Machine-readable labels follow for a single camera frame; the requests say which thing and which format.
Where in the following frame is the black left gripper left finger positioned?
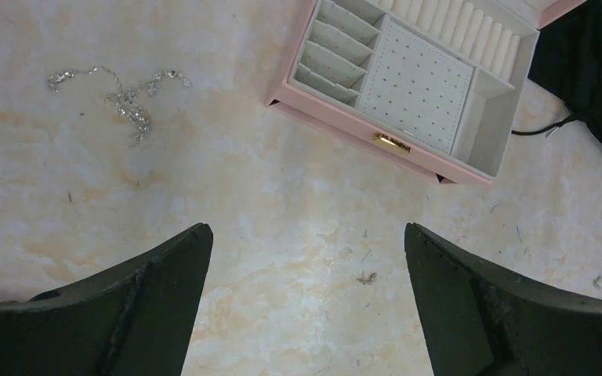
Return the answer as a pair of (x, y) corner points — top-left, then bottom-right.
(0, 223), (213, 375)

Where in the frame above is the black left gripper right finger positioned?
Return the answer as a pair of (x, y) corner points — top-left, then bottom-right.
(404, 223), (602, 375)

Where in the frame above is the silver crystal chain necklace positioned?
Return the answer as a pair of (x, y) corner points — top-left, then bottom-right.
(45, 66), (193, 146)

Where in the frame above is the pink jewelry box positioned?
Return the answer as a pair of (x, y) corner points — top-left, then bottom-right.
(267, 0), (578, 185)

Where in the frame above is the black cloth bag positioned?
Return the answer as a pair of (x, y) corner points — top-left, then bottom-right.
(528, 0), (602, 144)

